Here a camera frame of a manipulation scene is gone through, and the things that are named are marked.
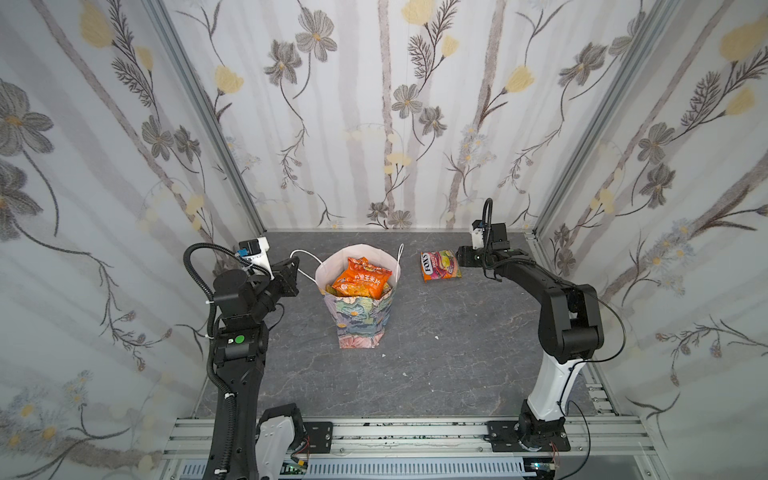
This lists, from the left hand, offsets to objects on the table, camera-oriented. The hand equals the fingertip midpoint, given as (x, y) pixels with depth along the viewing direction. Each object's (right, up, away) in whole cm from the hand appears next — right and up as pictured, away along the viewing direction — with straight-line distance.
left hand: (293, 250), depth 68 cm
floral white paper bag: (+15, -19, +9) cm, 26 cm away
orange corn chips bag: (+15, -7, +12) cm, 20 cm away
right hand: (+47, +3, +29) cm, 55 cm away
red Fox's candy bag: (+40, -4, +39) cm, 56 cm away
